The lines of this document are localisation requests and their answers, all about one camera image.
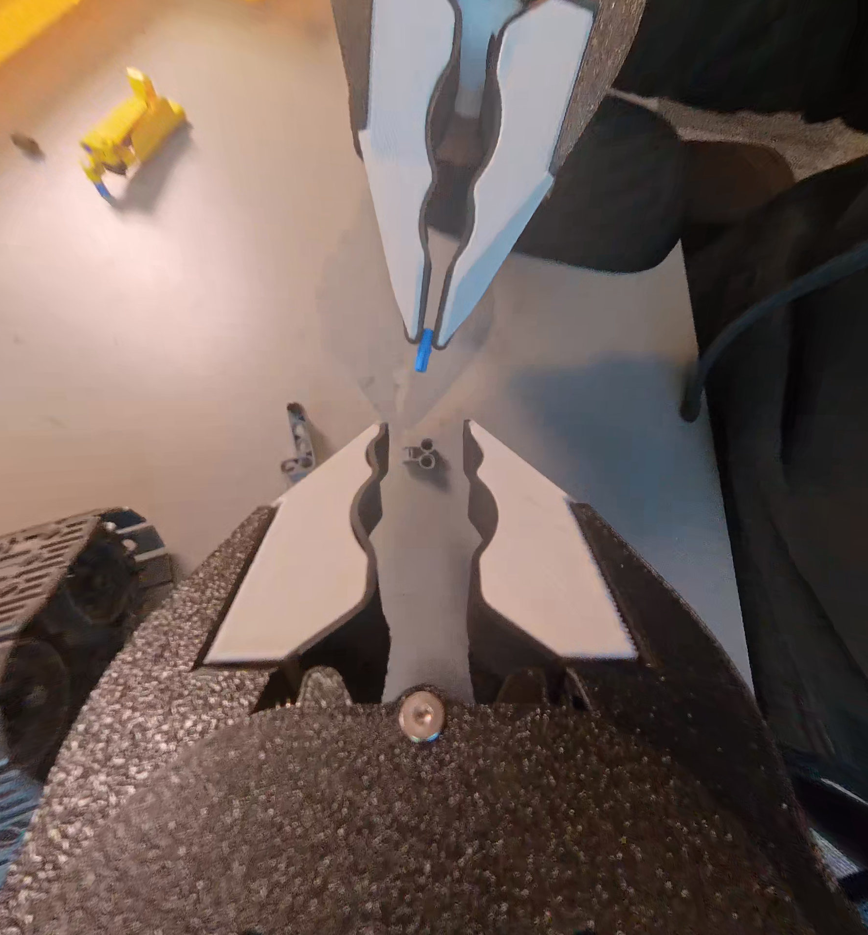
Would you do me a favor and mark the large yellow bin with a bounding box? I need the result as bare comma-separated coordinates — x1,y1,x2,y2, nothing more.
0,0,87,89

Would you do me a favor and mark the grey bent beam piece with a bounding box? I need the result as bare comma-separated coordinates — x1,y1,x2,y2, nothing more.
279,404,318,480

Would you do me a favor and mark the small yellow block assembly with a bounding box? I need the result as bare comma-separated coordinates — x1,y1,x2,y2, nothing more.
81,68,189,203

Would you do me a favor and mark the yellow toy tracked robot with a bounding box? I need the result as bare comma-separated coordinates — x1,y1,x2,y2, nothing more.
0,507,179,907

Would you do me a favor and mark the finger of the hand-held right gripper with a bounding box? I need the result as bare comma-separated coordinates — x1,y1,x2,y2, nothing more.
358,0,461,344
428,0,598,352

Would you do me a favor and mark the grey desk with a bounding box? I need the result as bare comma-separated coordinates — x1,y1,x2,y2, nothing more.
0,0,763,702

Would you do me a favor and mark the small grey connector piece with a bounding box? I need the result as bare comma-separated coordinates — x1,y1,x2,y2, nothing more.
402,436,446,477

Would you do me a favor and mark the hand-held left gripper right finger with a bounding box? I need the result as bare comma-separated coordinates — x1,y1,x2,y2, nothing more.
463,418,642,688

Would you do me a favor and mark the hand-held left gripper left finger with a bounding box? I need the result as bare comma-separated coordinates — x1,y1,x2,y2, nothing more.
201,421,391,688

